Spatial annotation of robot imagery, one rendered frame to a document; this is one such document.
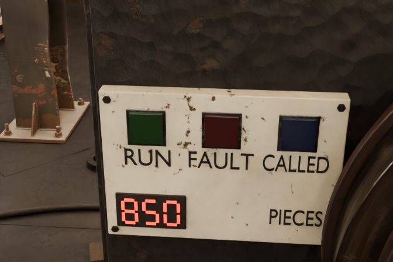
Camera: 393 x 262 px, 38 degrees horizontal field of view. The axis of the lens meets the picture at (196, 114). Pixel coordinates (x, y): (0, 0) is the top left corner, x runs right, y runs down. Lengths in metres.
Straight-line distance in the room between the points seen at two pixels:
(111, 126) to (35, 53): 2.70
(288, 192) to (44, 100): 2.83
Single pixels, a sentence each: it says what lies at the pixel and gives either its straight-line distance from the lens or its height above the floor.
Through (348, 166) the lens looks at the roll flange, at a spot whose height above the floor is 1.20.
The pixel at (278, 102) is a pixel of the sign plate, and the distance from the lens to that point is 0.59.
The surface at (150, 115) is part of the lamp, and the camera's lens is 0.60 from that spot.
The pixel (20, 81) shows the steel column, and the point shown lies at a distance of 3.40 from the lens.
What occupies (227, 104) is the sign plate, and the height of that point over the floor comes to 1.23.
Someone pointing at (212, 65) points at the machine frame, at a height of 1.26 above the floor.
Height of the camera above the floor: 1.46
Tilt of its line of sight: 24 degrees down
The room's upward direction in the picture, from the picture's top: straight up
